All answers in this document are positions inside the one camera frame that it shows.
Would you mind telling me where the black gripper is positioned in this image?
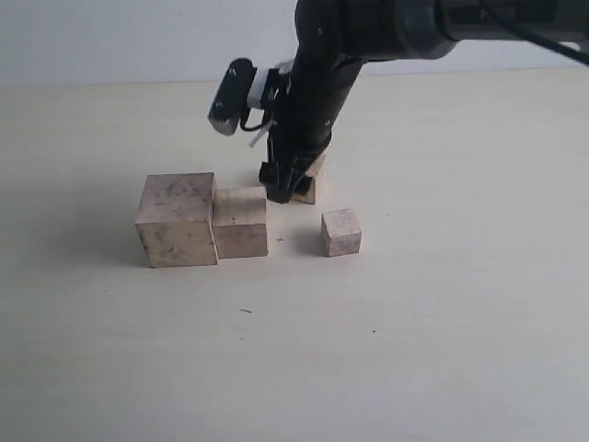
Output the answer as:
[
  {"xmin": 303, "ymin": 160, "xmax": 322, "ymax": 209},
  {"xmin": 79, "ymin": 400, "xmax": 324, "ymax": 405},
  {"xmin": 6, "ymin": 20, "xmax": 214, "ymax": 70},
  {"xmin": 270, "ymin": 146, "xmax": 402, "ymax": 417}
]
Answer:
[{"xmin": 259, "ymin": 50, "xmax": 364, "ymax": 204}]

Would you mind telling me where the third largest wooden cube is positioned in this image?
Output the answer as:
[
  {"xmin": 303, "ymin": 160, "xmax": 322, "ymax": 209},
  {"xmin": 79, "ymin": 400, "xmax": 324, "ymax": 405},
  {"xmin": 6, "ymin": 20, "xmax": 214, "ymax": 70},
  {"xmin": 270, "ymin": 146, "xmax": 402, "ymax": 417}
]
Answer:
[{"xmin": 292, "ymin": 154, "xmax": 327, "ymax": 204}]

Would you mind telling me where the second largest wooden cube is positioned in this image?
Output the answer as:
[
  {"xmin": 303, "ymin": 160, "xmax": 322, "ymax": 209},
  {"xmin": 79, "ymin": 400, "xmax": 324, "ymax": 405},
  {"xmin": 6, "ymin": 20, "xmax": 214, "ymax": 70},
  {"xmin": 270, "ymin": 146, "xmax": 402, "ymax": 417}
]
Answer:
[{"xmin": 213, "ymin": 186, "xmax": 269, "ymax": 259}]

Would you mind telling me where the smallest wooden cube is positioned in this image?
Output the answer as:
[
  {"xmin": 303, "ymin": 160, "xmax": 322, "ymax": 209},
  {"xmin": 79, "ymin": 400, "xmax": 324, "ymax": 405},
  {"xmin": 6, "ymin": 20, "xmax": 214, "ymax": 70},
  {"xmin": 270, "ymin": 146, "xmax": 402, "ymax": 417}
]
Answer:
[{"xmin": 321, "ymin": 208, "xmax": 362, "ymax": 258}]

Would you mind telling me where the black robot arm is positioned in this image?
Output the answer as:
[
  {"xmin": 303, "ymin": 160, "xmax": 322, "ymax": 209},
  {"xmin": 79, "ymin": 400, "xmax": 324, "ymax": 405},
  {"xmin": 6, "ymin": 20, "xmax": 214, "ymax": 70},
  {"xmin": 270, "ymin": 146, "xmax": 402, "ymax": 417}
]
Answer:
[{"xmin": 260, "ymin": 0, "xmax": 588, "ymax": 204}]

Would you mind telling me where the black and grey wrist camera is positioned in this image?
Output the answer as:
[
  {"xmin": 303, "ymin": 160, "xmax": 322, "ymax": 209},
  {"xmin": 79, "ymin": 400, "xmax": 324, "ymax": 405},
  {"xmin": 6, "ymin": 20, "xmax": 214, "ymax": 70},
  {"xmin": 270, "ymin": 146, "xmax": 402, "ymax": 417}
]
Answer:
[{"xmin": 208, "ymin": 58, "xmax": 286, "ymax": 136}]

